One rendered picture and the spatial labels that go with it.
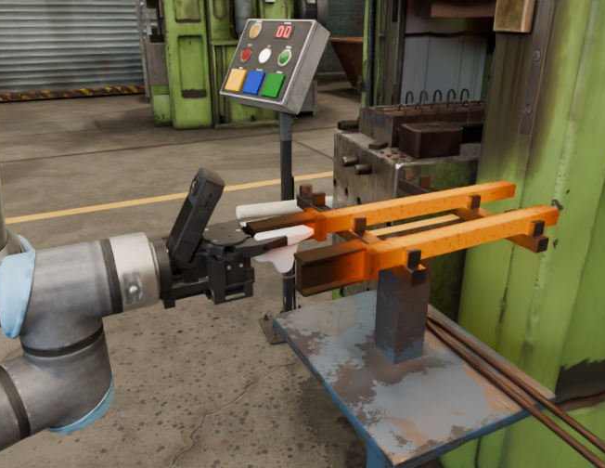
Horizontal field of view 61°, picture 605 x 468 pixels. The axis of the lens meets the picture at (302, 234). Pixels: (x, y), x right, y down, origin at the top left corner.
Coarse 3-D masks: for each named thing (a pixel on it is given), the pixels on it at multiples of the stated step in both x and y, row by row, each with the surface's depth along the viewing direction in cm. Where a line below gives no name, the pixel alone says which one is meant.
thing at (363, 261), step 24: (504, 216) 72; (528, 216) 72; (552, 216) 74; (360, 240) 62; (384, 240) 64; (408, 240) 64; (432, 240) 64; (456, 240) 66; (480, 240) 68; (312, 264) 57; (336, 264) 59; (360, 264) 61; (384, 264) 62; (312, 288) 58; (336, 288) 59
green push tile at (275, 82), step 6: (270, 78) 165; (276, 78) 163; (282, 78) 161; (264, 84) 166; (270, 84) 164; (276, 84) 163; (282, 84) 162; (264, 90) 165; (270, 90) 164; (276, 90) 162; (264, 96) 166; (270, 96) 163; (276, 96) 161
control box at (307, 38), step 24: (264, 24) 175; (288, 24) 167; (312, 24) 159; (240, 48) 180; (264, 48) 171; (288, 48) 164; (312, 48) 162; (264, 72) 169; (288, 72) 161; (312, 72) 164; (240, 96) 174; (288, 96) 160
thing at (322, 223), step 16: (432, 192) 81; (448, 192) 81; (464, 192) 81; (480, 192) 82; (496, 192) 84; (512, 192) 85; (304, 208) 73; (352, 208) 75; (368, 208) 75; (384, 208) 75; (400, 208) 76; (416, 208) 77; (432, 208) 79; (448, 208) 80; (256, 224) 68; (272, 224) 68; (288, 224) 68; (304, 224) 70; (320, 224) 70; (336, 224) 72; (368, 224) 74; (320, 240) 71
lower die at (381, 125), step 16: (368, 112) 137; (384, 112) 128; (400, 112) 128; (416, 112) 128; (432, 112) 128; (448, 112) 128; (464, 112) 130; (480, 112) 131; (368, 128) 138; (384, 128) 129
